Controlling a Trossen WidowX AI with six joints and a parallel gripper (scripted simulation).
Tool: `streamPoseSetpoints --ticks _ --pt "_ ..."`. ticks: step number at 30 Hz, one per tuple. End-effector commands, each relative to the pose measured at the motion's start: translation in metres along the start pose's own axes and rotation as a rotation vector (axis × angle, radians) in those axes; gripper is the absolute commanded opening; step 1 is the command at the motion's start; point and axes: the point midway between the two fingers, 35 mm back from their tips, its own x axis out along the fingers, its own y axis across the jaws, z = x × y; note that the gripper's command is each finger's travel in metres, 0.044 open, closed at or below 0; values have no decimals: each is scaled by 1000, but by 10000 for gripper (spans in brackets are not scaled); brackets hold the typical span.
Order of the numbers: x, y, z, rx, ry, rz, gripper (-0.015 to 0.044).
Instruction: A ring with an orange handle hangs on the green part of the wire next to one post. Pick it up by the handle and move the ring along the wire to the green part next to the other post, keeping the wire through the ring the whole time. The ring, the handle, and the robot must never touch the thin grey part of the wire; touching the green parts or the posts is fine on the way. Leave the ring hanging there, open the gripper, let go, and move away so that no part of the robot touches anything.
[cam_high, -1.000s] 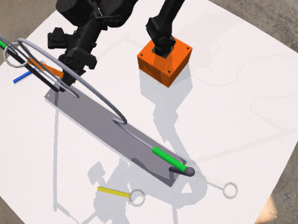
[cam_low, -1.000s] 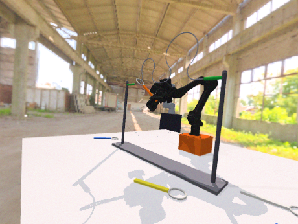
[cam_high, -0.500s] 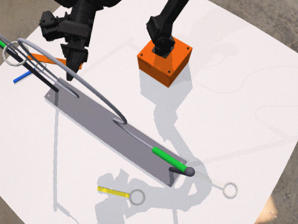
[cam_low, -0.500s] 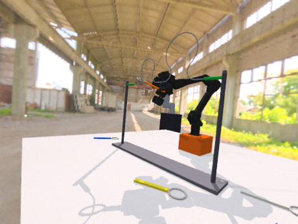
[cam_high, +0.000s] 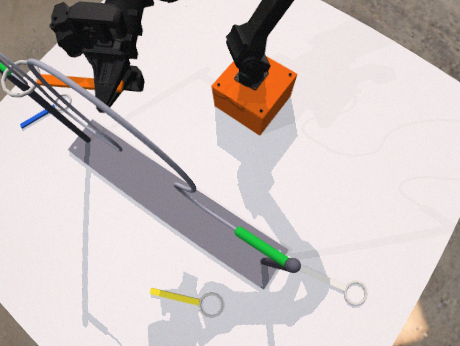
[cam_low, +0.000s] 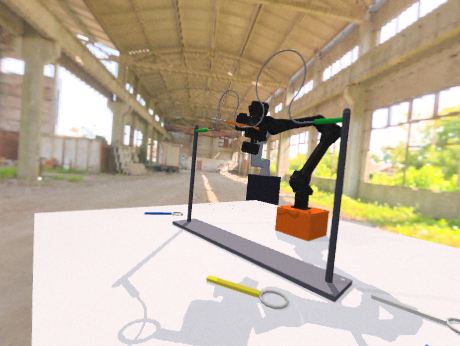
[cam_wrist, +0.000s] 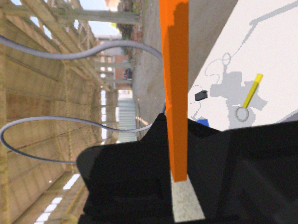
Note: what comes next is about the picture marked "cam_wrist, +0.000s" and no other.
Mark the grey ring with orange handle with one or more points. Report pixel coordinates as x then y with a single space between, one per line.
174 20

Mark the grey loop with yellow handle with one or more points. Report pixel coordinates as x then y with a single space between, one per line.
249 97

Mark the blue block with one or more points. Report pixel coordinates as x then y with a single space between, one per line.
204 122

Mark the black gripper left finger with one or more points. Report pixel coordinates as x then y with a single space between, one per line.
128 161

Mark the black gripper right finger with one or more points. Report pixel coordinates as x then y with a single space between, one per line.
212 154

